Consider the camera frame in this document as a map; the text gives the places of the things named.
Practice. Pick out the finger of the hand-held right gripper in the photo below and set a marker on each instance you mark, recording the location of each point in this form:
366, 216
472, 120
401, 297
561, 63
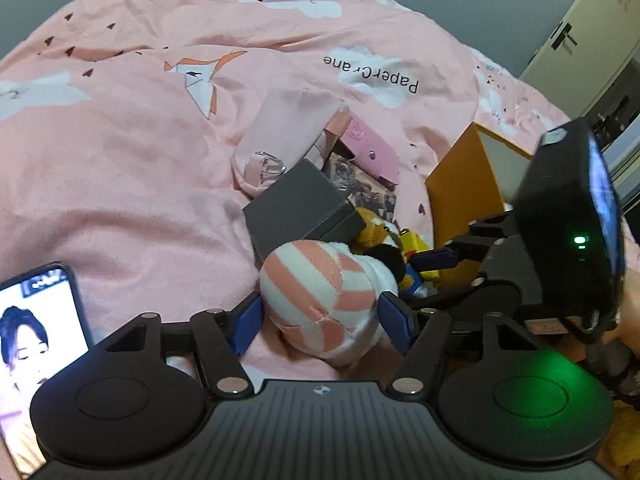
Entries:
450, 300
435, 260

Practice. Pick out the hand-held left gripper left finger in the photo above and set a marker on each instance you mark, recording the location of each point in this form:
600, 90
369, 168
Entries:
248, 322

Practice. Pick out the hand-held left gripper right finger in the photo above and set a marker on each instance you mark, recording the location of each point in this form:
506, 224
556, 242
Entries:
395, 321

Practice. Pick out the brown dog plush toy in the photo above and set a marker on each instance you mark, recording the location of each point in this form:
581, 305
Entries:
372, 232

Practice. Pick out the white pink striped plush toy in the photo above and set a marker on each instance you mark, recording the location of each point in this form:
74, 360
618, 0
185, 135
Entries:
310, 290

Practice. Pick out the orange storage box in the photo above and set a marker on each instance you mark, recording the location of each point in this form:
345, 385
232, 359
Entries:
460, 180

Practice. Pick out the illustrated cardboard box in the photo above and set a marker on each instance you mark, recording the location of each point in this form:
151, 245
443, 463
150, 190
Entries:
361, 186

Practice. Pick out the dark grey box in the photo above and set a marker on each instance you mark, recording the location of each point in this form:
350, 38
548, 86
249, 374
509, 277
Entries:
295, 205

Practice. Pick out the pink fabric pouch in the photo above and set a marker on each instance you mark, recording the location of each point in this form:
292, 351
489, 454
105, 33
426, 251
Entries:
285, 130

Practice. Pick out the pink snap wallet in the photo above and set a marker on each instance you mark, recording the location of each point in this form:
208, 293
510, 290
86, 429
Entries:
372, 147

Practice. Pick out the cream door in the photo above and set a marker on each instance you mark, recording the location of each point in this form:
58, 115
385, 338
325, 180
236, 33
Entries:
590, 10

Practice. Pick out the smartphone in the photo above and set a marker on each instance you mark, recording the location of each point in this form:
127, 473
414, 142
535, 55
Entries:
30, 340

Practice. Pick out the yellow fuzzy cloth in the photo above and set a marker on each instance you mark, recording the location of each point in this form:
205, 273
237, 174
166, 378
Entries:
626, 435

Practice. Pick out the pink printed blanket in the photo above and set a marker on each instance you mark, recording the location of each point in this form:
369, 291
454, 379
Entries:
125, 135

